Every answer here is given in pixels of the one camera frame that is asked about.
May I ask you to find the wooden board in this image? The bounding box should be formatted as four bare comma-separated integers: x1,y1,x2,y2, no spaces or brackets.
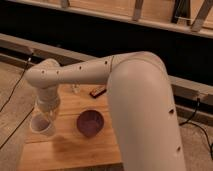
18,85,121,171

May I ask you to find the white ceramic cup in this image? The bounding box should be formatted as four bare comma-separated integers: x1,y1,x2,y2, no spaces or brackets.
30,113,55,136

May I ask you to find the small clear glass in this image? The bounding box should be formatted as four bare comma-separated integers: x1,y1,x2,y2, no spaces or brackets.
72,84,80,94

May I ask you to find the black cable on left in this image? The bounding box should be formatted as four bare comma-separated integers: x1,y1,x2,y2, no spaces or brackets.
0,49,36,150

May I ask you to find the dark purple bowl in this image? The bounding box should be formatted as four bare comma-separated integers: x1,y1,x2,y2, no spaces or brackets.
76,110,104,138

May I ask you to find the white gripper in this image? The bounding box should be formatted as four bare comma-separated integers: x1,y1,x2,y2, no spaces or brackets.
33,97,60,123

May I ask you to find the black cable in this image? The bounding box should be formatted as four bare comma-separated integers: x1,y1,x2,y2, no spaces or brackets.
178,96,213,161
0,49,36,150

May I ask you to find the black cable on right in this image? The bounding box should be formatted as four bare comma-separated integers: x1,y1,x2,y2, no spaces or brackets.
178,96,213,161

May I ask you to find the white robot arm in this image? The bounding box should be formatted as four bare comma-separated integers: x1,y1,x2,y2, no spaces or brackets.
25,51,186,171

